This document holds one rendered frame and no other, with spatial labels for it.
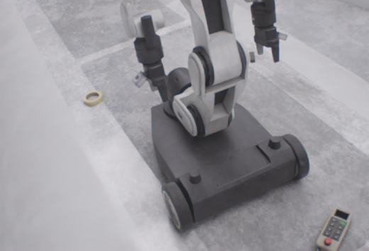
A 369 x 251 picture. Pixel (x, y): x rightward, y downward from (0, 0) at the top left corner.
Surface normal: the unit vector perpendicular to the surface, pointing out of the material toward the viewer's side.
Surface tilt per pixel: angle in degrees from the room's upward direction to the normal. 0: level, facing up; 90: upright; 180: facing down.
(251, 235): 0
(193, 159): 0
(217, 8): 80
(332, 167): 0
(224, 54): 66
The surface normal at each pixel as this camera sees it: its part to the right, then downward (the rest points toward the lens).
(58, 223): -0.47, -0.55
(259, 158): -0.11, -0.77
